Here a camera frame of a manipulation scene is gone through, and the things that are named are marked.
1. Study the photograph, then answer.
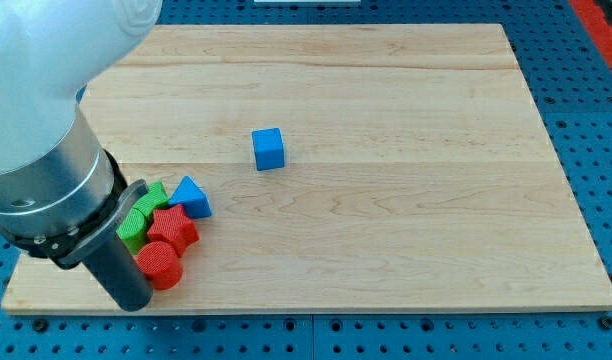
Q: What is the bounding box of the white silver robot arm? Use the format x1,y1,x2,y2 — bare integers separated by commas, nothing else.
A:
0,0,162,311

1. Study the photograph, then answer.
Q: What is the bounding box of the red cylinder block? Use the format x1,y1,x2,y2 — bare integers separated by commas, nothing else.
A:
137,241,183,290

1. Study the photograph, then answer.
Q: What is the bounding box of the green cylinder block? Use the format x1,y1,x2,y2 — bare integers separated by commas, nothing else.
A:
116,209,148,255

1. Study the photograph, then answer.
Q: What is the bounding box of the green cube block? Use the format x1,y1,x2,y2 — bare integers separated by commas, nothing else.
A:
133,181,169,223

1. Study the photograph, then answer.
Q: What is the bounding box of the red tape strip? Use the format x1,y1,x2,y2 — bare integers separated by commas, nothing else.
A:
569,0,612,72

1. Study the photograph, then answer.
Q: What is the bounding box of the blue triangle block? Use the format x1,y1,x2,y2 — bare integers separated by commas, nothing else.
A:
168,176,212,219

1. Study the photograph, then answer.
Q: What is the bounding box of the red star block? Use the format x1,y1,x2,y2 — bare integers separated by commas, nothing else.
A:
147,204,200,258

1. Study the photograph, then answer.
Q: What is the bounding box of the blue cube block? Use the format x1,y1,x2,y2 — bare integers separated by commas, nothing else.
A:
252,128,285,171

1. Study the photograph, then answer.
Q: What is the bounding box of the light wooden board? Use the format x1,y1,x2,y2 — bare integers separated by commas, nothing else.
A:
0,23,612,317

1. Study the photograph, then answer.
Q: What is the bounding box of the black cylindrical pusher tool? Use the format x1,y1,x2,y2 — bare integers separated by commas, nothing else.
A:
0,152,153,312

